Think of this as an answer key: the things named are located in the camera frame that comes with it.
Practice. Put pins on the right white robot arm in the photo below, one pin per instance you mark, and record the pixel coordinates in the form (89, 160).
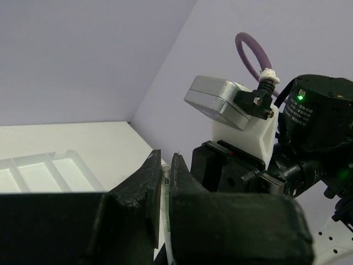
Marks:
(313, 143)

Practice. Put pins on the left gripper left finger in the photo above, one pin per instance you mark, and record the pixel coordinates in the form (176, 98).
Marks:
(134, 204)

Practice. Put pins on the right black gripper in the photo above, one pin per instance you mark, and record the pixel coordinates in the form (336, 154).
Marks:
(221, 167)

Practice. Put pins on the white compartment tray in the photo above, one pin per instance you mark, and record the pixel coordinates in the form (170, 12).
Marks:
(48, 173)

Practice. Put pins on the green highlighter pen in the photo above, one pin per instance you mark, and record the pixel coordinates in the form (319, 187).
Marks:
(166, 169)

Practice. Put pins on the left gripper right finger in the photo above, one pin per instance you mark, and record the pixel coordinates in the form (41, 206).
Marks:
(189, 213)

